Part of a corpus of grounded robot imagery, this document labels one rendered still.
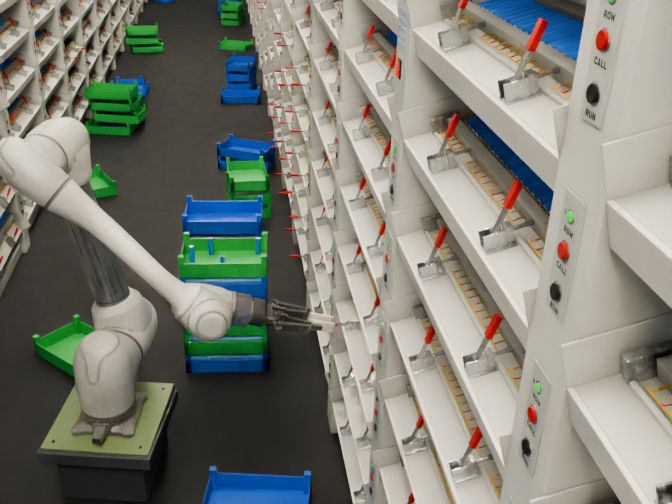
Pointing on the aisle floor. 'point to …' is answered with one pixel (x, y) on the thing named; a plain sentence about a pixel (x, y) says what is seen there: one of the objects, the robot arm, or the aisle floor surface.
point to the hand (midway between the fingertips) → (321, 322)
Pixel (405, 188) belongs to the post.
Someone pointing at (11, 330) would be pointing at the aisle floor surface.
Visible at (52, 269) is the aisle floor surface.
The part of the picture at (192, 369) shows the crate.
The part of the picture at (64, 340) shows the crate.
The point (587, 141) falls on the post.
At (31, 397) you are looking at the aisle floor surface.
